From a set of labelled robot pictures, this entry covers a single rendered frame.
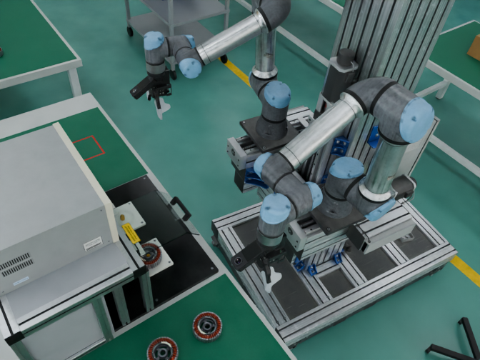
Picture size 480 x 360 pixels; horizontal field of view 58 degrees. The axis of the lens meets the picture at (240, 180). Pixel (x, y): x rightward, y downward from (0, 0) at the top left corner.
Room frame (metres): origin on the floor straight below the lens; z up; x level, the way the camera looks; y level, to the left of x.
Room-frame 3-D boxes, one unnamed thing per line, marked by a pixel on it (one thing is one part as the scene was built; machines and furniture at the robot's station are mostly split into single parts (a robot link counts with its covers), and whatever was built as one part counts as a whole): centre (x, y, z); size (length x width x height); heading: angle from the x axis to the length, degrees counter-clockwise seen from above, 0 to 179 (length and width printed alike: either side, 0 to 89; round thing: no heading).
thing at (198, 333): (0.71, 0.06, 0.77); 0.11 x 0.11 x 0.04
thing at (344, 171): (1.16, -0.39, 1.20); 0.13 x 0.12 x 0.14; 41
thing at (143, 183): (1.05, 0.43, 0.76); 0.64 x 0.47 x 0.02; 41
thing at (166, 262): (0.97, 0.34, 0.78); 0.15 x 0.15 x 0.01; 41
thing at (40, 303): (0.85, 0.66, 1.09); 0.68 x 0.44 x 0.05; 41
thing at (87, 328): (0.55, 0.51, 0.91); 0.28 x 0.03 x 0.32; 131
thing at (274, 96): (1.59, -0.12, 1.20); 0.13 x 0.12 x 0.14; 26
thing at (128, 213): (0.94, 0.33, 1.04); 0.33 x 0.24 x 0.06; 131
